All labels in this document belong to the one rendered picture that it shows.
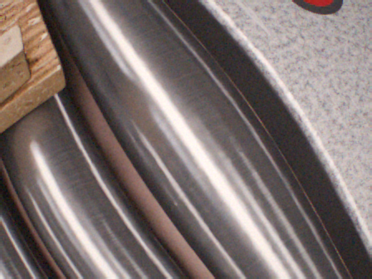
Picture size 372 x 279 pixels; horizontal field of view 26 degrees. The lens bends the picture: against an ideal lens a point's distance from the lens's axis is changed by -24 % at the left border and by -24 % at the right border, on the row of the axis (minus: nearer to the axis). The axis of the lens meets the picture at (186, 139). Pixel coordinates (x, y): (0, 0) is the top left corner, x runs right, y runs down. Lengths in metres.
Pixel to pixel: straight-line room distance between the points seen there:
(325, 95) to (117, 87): 0.07
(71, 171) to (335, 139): 0.09
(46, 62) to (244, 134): 0.07
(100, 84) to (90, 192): 0.04
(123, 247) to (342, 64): 0.11
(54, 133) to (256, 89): 0.08
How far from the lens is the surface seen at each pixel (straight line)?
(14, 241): 0.31
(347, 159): 0.31
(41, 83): 0.31
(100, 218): 0.30
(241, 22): 0.33
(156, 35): 0.33
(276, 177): 0.30
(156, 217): 0.34
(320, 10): 0.34
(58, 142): 0.31
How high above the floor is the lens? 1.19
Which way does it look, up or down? 64 degrees down
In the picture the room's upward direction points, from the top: 9 degrees counter-clockwise
